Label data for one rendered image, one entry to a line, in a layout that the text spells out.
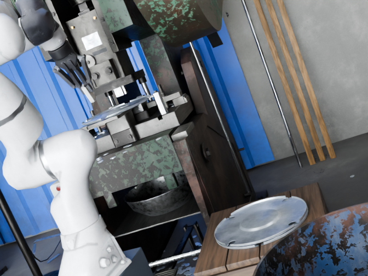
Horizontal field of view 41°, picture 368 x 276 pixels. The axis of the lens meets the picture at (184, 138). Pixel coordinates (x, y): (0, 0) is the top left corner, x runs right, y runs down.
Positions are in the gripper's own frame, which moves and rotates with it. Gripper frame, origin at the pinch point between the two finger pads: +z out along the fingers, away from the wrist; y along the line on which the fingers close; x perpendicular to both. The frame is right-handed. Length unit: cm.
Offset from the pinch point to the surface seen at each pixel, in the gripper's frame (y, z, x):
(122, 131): 1.2, 22.6, 3.6
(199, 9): 46.5, -9.5, 9.1
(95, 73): -2.4, 3.1, 19.6
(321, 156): 67, 128, 70
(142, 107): 7.9, 23.8, 17.8
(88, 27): 1.1, -11.0, 29.6
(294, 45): 73, 71, 104
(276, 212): 51, 37, -44
